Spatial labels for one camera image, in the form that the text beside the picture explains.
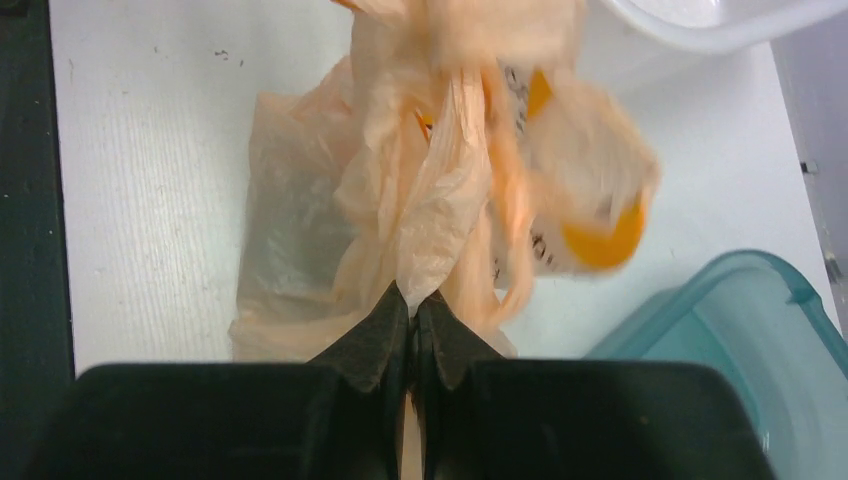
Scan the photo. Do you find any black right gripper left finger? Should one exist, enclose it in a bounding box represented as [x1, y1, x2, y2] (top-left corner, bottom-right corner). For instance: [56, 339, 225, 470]
[24, 285, 409, 479]

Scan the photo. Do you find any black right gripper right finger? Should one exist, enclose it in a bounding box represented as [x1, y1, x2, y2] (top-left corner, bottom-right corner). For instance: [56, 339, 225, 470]
[413, 295, 774, 479]

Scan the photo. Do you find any orange translucent plastic grocery bag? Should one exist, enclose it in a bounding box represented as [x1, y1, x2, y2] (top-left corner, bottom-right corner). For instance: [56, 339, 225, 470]
[229, 1, 661, 361]

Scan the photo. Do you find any teal transparent plastic tub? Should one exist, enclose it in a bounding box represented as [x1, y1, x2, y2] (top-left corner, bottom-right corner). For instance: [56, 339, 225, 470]
[587, 250, 847, 479]

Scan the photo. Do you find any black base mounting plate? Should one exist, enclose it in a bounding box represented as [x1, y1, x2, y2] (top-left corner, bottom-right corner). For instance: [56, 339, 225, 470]
[1, 1, 74, 479]

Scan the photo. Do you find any white perforated plastic basket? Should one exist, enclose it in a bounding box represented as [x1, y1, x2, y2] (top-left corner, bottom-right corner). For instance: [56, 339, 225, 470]
[602, 0, 847, 54]

